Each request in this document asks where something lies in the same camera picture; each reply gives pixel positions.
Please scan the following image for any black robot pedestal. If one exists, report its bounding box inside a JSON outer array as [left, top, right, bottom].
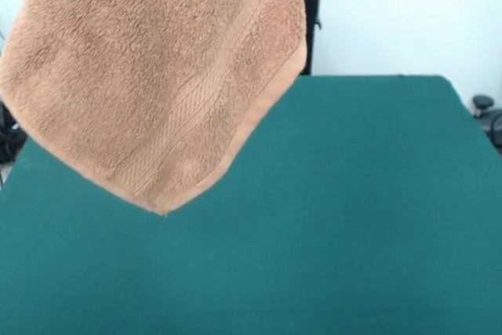
[[296, 0, 339, 76]]

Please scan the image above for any tan terry towel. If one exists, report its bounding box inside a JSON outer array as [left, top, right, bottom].
[[0, 0, 307, 217]]

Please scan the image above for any dark green table cloth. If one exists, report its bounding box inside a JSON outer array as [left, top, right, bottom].
[[0, 74, 502, 335]]

